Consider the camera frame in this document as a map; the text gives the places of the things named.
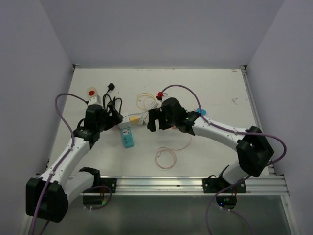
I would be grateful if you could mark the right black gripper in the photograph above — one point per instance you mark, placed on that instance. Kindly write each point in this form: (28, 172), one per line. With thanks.
(156, 114)

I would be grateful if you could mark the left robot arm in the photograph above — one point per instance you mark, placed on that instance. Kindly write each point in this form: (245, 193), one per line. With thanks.
(49, 195)

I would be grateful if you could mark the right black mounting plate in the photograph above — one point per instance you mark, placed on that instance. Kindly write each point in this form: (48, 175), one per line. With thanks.
(213, 184)

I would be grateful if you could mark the beige power strip red sockets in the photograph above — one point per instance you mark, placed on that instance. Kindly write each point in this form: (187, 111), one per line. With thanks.
(92, 92)

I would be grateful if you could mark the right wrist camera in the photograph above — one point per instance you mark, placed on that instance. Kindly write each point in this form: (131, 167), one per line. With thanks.
(161, 96)

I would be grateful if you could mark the aluminium front rail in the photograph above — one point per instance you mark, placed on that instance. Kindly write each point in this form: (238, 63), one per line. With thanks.
(264, 185)

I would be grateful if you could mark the teal USB power strip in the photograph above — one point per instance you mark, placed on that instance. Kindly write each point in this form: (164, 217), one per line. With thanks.
(127, 137)

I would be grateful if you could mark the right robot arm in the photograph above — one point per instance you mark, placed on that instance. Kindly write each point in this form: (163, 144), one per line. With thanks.
(252, 148)

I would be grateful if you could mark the blue adapter plug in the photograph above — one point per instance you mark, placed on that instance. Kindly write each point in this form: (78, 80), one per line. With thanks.
(203, 111)

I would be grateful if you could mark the white power strip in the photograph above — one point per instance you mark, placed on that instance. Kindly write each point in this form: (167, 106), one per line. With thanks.
(125, 121)

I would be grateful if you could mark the black mounting plate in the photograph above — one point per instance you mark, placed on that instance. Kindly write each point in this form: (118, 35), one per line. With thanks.
(111, 183)
(213, 184)

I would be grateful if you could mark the yellow charger with cable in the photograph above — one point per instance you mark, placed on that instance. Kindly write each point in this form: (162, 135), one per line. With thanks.
(134, 119)

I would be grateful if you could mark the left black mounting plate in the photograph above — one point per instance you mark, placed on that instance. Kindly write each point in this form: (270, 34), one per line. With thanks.
(111, 183)

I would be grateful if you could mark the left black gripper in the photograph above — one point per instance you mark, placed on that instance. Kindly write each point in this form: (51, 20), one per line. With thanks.
(116, 117)

